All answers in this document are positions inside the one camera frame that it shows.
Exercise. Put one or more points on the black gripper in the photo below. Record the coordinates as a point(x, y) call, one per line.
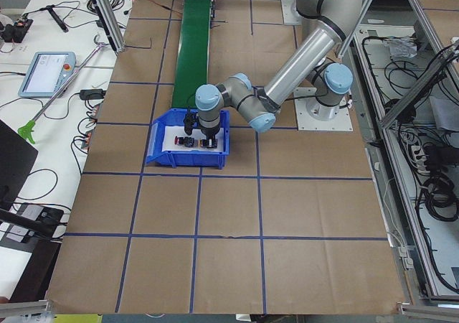
point(209, 133)

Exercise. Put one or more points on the red push button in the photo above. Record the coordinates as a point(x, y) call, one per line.
point(185, 141)

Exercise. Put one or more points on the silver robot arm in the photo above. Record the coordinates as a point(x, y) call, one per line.
point(335, 20)

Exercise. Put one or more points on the blue bin left side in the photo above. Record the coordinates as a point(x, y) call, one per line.
point(175, 117)

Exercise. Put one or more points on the green conveyor belt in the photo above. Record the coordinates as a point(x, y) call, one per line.
point(193, 54)

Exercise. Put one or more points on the black power adapter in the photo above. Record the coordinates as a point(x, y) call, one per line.
point(92, 94)

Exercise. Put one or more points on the blue teach pendant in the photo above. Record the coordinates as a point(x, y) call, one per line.
point(47, 73)

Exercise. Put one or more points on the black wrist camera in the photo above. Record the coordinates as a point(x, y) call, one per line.
point(190, 121)

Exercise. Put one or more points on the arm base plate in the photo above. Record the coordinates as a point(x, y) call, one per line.
point(313, 116)
point(290, 15)

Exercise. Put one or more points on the aluminium frame post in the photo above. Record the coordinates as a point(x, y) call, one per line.
point(110, 25)

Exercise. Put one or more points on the green handled reacher tool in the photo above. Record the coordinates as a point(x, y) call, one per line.
point(26, 131)

